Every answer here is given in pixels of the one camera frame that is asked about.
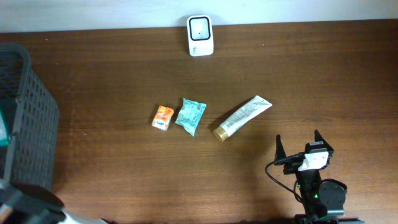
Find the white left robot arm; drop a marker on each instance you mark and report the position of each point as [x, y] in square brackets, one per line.
[33, 204]

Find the teal snack packet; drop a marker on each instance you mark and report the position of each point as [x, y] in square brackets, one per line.
[190, 115]

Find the white tube with gold cap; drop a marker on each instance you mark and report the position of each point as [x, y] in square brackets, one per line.
[240, 117]

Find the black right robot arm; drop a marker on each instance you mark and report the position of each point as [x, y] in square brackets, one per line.
[322, 199]

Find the grey plastic mesh basket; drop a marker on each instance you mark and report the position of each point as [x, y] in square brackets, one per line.
[29, 121]

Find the orange small packet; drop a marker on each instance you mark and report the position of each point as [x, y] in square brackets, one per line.
[162, 118]

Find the white barcode scanner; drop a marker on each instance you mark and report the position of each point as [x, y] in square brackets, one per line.
[200, 36]

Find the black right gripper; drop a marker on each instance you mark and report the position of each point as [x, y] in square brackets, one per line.
[292, 162]

